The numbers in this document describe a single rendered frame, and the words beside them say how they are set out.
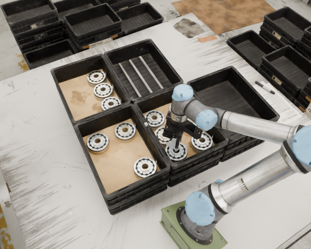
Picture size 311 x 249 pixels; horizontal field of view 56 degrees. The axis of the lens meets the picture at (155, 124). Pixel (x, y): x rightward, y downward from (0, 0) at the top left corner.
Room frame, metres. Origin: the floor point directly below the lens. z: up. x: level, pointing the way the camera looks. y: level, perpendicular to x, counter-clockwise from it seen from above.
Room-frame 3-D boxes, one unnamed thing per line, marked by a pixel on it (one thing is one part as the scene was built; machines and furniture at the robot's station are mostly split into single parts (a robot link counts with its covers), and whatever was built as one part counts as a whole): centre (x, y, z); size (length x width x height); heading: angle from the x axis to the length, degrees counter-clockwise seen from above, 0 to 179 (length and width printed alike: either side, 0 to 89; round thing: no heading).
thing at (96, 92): (1.04, 0.29, 0.86); 0.10 x 0.10 x 0.01
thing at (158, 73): (1.15, 0.08, 0.87); 0.40 x 0.30 x 0.11; 29
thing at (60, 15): (2.38, 0.75, 0.31); 0.40 x 0.30 x 0.34; 122
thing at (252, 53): (2.03, -0.84, 0.26); 0.40 x 0.30 x 0.23; 33
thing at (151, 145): (0.66, 0.15, 0.87); 0.40 x 0.30 x 0.11; 29
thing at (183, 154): (0.67, -0.10, 0.88); 0.10 x 0.10 x 0.01
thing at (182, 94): (0.73, -0.10, 1.17); 0.09 x 0.08 x 0.11; 43
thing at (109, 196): (0.66, 0.15, 0.92); 0.40 x 0.30 x 0.02; 29
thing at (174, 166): (0.80, -0.11, 0.92); 0.40 x 0.30 x 0.02; 29
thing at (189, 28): (1.82, -0.22, 0.71); 0.22 x 0.19 x 0.01; 33
